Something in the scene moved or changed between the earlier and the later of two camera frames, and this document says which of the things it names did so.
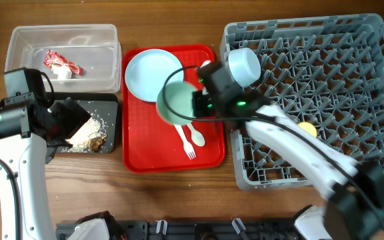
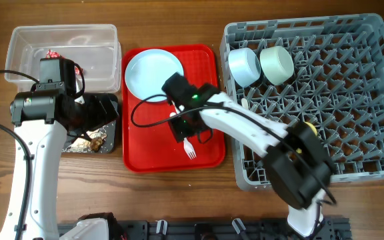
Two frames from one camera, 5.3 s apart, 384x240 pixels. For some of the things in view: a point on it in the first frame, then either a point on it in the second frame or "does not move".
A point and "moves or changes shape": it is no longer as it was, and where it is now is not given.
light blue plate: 148,70 does not move
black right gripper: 199,111 -> 180,131
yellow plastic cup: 309,128 does not move
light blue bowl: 244,65 does not move
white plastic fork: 188,148 does not move
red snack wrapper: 54,59 does not move
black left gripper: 74,115 -> 100,117
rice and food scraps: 89,137 does not move
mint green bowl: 179,97 moves or changes shape
